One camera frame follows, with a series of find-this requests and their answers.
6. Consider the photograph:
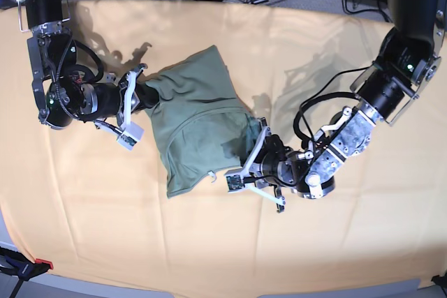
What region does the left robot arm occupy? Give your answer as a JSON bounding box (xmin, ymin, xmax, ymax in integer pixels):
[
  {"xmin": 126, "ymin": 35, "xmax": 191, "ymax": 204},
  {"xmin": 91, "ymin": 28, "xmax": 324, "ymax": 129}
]
[{"xmin": 140, "ymin": 0, "xmax": 446, "ymax": 206}]

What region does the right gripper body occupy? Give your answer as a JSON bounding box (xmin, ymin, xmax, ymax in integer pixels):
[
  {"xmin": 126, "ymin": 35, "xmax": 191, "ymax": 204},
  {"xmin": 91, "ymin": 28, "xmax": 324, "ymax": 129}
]
[{"xmin": 92, "ymin": 83, "xmax": 147, "ymax": 119}]

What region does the green T-shirt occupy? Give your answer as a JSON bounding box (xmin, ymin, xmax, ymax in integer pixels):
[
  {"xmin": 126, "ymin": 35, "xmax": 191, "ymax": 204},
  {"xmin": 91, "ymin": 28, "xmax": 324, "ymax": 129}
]
[{"xmin": 145, "ymin": 45, "xmax": 261, "ymax": 198}]

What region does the black red clamp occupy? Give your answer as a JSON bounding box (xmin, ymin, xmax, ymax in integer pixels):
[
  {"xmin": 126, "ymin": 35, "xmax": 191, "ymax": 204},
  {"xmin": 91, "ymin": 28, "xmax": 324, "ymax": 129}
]
[{"xmin": 1, "ymin": 247, "xmax": 54, "ymax": 298}]

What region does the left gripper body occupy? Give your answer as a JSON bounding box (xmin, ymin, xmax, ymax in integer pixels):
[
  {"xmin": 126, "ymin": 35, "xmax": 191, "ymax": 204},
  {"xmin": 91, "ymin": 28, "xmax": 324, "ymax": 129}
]
[{"xmin": 260, "ymin": 134, "xmax": 312, "ymax": 192}]

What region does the yellow tablecloth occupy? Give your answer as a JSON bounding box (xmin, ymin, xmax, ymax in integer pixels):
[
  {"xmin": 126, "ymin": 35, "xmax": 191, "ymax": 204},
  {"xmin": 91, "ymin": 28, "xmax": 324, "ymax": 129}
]
[{"xmin": 1, "ymin": 0, "xmax": 446, "ymax": 297}]

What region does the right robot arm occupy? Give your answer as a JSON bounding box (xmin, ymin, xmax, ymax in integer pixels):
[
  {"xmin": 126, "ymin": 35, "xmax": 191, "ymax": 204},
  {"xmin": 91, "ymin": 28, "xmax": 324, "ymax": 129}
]
[{"xmin": 16, "ymin": 0, "xmax": 158, "ymax": 135}]

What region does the black corner clamp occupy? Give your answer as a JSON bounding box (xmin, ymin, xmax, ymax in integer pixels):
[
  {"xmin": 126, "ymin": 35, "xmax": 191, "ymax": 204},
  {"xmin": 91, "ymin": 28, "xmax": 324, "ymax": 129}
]
[{"xmin": 431, "ymin": 273, "xmax": 447, "ymax": 290}]

